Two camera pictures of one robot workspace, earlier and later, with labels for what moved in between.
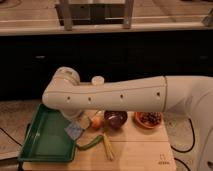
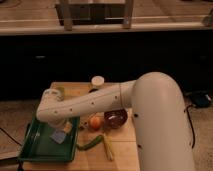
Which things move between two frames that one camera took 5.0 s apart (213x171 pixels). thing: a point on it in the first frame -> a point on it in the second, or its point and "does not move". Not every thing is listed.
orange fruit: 96,122 does not move
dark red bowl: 115,118 does not move
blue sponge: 74,130 -> 58,136
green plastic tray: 46,139 does not move
